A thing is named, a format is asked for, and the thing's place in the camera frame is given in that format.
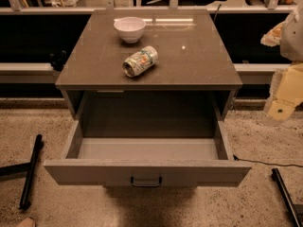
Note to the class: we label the black stand leg left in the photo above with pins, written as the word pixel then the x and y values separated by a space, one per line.
pixel 27 168

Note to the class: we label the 7up soda can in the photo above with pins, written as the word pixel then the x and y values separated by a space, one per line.
pixel 140 61

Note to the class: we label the black stand leg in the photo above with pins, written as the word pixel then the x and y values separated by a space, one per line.
pixel 295 210
pixel 27 168

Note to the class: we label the black stand leg right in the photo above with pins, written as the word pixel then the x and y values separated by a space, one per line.
pixel 295 210

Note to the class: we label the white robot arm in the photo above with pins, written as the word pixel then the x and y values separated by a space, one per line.
pixel 291 42

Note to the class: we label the black clamp on rail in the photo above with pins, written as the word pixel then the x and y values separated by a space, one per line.
pixel 57 61

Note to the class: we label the white ceramic bowl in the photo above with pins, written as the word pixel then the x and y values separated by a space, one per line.
pixel 130 29

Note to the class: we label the metal railing frame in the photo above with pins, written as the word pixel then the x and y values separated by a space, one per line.
pixel 148 3

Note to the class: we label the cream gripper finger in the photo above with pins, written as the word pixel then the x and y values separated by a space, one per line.
pixel 286 93
pixel 273 36

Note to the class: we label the open grey top drawer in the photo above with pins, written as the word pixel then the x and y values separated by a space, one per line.
pixel 178 161

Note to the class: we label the black drawer handle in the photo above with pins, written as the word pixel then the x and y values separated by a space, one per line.
pixel 145 183

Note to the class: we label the brown cabinet with glossy top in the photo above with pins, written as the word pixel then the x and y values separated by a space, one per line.
pixel 186 94

